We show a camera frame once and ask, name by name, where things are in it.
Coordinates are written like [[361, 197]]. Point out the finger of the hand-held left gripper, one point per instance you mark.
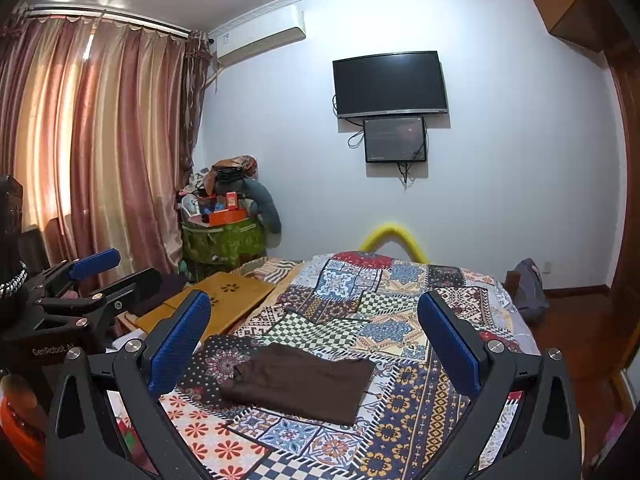
[[130, 287], [95, 262]]

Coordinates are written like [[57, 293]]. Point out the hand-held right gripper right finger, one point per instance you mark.
[[452, 350]]

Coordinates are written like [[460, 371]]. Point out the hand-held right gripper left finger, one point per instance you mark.
[[180, 340]]

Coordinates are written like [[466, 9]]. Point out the brown shorts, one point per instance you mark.
[[300, 380]]

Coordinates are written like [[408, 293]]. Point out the white checked bedsheet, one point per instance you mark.
[[506, 310]]

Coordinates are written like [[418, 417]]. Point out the wooden lap table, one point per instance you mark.
[[235, 290]]

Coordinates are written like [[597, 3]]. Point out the wooden nightstand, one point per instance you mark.
[[510, 285]]

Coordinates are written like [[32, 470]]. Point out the grey blue backpack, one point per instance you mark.
[[530, 290]]

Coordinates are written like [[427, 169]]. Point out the green patterned bag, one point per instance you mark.
[[225, 245]]

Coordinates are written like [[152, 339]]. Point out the patchwork printed blanket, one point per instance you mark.
[[350, 310]]

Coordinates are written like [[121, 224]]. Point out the orange box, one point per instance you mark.
[[227, 217]]

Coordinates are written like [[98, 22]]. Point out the pink striped curtain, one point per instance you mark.
[[100, 135]]

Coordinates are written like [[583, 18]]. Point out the red carton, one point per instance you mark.
[[232, 201]]

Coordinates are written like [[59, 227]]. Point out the yellow foam tube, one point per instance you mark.
[[390, 229]]

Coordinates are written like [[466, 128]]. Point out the patterned cloth pile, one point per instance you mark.
[[235, 165]]

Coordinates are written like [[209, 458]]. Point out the pink slipper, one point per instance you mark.
[[615, 435]]

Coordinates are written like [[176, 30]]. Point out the small black monitor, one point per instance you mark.
[[395, 137]]

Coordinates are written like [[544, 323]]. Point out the white air conditioner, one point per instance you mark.
[[260, 35]]

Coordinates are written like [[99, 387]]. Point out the white wall socket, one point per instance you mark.
[[547, 267]]

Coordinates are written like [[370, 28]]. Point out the black wall television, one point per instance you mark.
[[390, 82]]

